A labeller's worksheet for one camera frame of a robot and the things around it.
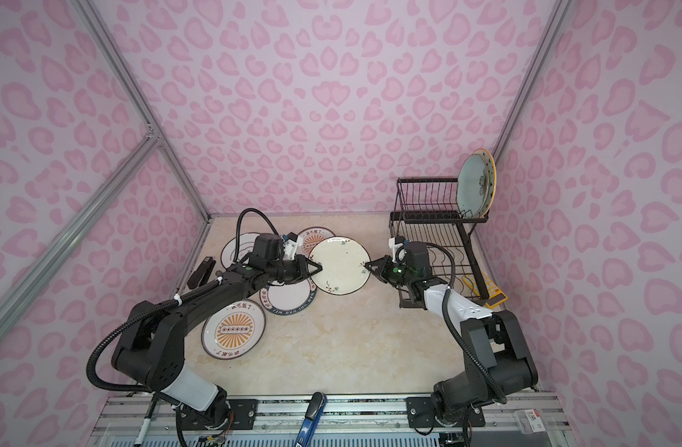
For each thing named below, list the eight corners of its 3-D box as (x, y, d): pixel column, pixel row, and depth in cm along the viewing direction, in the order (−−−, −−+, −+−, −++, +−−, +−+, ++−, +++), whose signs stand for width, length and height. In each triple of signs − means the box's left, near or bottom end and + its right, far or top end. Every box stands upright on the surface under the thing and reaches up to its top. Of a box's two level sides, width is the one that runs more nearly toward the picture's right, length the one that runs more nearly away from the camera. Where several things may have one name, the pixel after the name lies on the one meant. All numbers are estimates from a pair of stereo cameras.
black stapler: (194, 293, 100) (186, 284, 95) (209, 263, 109) (203, 253, 104) (202, 294, 100) (194, 285, 95) (217, 264, 108) (210, 254, 104)
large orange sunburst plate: (196, 359, 85) (192, 357, 83) (215, 303, 97) (212, 300, 95) (258, 359, 85) (256, 357, 83) (270, 303, 97) (268, 300, 95)
